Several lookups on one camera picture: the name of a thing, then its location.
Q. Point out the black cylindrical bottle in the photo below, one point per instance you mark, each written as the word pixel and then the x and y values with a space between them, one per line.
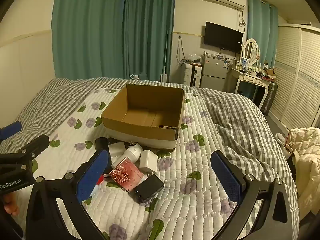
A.
pixel 101 143

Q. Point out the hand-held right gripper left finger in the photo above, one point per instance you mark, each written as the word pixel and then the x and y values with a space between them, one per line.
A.
pixel 92 176

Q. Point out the silver fridge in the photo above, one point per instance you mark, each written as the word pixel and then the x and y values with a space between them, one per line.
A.
pixel 216 73

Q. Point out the white padded jacket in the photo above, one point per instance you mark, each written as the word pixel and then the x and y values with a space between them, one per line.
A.
pixel 307 170

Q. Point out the black power adapter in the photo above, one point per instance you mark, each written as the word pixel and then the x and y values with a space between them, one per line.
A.
pixel 148 188

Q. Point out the clear water jug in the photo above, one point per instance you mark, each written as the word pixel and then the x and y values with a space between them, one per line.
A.
pixel 135 76

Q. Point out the green curtain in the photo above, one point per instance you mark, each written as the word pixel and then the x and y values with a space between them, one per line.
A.
pixel 262 30
pixel 87 30
pixel 150 30

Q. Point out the white charger block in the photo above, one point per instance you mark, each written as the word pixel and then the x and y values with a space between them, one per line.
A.
pixel 116 149

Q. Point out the white louvred wardrobe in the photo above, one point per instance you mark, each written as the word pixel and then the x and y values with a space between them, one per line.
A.
pixel 297 75

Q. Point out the white oval vanity mirror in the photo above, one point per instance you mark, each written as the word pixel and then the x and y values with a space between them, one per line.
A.
pixel 250 51

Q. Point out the white floral quilt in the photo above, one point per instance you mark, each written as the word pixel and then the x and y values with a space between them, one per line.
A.
pixel 190 195

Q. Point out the white cup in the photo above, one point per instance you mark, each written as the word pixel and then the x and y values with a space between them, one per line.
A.
pixel 280 138

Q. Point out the cardboard box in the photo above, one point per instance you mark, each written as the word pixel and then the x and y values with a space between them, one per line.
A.
pixel 143 116

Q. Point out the black wall television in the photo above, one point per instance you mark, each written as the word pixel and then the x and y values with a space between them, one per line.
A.
pixel 222 37

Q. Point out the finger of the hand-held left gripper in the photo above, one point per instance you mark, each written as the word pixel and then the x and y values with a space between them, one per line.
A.
pixel 11 129
pixel 36 143

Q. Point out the dark suitcase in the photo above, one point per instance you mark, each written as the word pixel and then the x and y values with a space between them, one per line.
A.
pixel 270 97

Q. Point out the white mop pole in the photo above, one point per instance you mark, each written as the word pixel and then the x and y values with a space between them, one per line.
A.
pixel 164 75

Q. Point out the grey checked blanket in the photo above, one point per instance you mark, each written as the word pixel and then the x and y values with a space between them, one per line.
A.
pixel 250 135

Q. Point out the person's left hand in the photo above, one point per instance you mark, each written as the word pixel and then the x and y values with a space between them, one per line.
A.
pixel 10 205

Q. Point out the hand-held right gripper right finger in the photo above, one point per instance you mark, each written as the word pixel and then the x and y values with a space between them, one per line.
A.
pixel 227 177

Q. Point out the white power adapter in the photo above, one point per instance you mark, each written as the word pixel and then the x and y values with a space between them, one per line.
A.
pixel 148 161

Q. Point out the small red object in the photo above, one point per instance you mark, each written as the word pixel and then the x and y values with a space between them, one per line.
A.
pixel 100 179

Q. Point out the white drawer unit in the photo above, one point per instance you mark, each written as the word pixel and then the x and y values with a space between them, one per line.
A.
pixel 192 75

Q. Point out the pink rose-print box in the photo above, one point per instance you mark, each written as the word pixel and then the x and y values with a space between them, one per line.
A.
pixel 125 176

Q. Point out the white dressing table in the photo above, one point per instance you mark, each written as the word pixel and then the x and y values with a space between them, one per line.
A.
pixel 250 78

